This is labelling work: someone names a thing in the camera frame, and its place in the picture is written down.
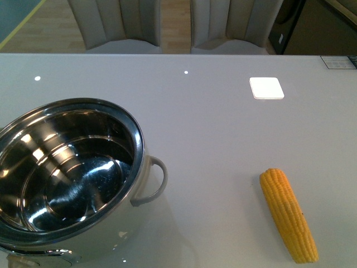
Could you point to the beige upholstered chair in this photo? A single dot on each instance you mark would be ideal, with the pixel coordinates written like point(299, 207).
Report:
point(232, 27)
point(119, 27)

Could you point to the yellow corn cob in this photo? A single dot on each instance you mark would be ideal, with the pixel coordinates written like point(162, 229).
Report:
point(288, 216)

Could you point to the left beige upholstered chair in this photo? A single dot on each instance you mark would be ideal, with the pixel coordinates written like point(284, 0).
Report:
point(119, 27)

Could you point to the right beige upholstered chair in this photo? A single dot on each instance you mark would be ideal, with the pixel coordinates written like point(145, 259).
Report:
point(232, 27)

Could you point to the black washing machine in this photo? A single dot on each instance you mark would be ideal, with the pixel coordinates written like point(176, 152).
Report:
point(284, 24)

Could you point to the stainless steel pot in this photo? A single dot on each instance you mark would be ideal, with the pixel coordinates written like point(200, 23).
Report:
point(76, 181)

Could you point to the table corner label sticker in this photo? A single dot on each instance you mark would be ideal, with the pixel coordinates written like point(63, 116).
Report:
point(338, 62)

